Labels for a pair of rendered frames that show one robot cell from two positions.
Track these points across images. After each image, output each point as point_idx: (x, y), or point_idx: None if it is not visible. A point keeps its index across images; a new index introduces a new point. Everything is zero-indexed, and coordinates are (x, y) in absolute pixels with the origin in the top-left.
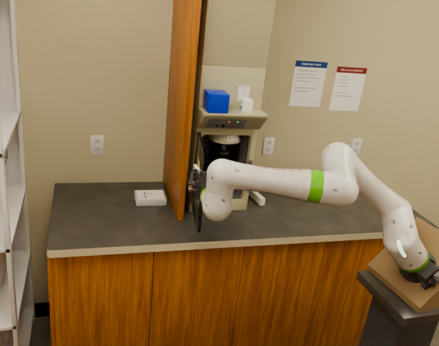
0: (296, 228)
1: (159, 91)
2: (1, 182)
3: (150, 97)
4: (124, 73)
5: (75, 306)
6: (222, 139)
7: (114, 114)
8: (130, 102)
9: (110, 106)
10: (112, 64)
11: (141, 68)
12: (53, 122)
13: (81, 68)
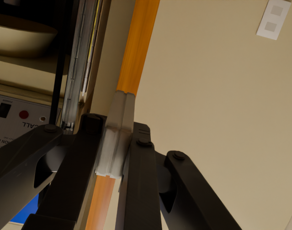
0: None
1: (142, 90)
2: None
3: (158, 84)
4: (188, 126)
5: None
6: (11, 39)
7: (225, 66)
8: (193, 81)
9: (226, 82)
10: (202, 141)
11: (162, 129)
12: None
13: (246, 144)
